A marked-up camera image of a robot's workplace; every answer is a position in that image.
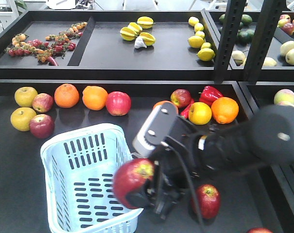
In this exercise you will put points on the black wooden display stand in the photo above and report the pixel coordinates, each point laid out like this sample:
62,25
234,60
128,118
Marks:
105,56

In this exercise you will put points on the bright red apple left group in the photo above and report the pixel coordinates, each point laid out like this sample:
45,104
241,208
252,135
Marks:
118,103

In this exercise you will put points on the yellow-green apple front left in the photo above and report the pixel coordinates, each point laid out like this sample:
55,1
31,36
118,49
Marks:
21,117

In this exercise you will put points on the orange right of lemon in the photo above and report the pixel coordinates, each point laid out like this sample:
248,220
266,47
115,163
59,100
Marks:
224,110

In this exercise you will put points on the pale peach rear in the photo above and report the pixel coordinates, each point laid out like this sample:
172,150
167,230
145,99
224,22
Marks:
284,95

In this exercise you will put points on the small red apple rear left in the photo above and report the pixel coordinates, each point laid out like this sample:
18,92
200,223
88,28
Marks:
42,103

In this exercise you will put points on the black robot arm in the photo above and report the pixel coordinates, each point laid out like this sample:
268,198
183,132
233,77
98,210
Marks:
266,139

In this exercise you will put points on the orange rear left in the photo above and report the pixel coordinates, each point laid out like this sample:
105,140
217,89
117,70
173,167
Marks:
66,95

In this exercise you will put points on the pale peach front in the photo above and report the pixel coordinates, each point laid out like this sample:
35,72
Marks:
286,103

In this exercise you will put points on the yellow-green apple rear left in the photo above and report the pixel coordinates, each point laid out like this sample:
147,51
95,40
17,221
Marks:
24,96

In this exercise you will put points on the pale peach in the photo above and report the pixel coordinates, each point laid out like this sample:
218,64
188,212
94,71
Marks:
286,103
284,95

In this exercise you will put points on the white garlic bulb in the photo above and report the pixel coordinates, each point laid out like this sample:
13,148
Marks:
139,43

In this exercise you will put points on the light blue plastic basket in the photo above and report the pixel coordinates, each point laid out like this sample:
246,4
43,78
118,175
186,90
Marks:
79,168

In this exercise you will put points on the red apple edge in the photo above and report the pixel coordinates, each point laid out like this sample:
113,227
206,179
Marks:
259,230
131,176

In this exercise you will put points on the yellow-green apple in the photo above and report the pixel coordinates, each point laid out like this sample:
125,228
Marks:
24,96
21,117

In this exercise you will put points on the cherry tomato vine bunch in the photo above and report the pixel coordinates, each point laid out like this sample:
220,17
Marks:
54,45

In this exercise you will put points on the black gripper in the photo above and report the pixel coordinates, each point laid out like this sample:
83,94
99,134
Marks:
177,153

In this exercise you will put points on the dark red apple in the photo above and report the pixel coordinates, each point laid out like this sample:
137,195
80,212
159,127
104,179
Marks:
181,98
209,200
42,126

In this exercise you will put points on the yellow round fruit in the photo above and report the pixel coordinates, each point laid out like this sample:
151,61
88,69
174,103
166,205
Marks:
200,113

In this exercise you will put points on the red bell pepper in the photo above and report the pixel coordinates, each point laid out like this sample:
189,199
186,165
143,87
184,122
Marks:
209,95

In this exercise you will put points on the orange beside red apple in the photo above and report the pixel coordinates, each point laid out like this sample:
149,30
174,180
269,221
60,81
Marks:
94,97

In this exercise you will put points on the red chili pepper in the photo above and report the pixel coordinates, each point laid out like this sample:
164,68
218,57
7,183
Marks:
185,112

